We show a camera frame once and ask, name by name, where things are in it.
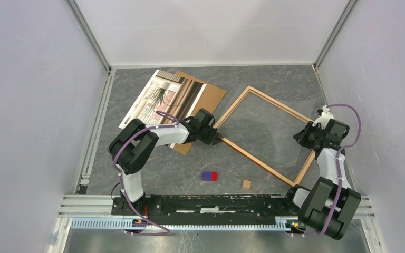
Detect wooden picture frame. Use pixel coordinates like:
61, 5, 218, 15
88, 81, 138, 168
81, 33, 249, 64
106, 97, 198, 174
215, 86, 319, 187

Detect printed photo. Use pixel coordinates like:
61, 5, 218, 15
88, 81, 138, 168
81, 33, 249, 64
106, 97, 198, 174
119, 70, 207, 129

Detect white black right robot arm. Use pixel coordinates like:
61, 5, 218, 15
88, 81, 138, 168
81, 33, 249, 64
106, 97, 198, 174
283, 104, 362, 240

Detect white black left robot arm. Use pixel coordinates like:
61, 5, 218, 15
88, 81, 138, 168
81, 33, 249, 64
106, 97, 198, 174
108, 109, 222, 215

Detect brown backing board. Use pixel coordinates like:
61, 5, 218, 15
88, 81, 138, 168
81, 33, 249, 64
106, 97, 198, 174
171, 71, 227, 155

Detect purple red block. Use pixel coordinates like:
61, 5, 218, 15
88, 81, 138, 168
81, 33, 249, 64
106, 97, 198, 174
201, 171, 218, 182

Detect small wooden cube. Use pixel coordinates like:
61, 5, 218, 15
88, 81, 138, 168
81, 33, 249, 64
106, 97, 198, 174
242, 180, 252, 190

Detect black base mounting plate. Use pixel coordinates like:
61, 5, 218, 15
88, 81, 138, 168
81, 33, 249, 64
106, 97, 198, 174
111, 194, 305, 227

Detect white slotted cable duct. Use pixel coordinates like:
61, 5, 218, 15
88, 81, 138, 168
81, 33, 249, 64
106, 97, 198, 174
71, 218, 290, 232

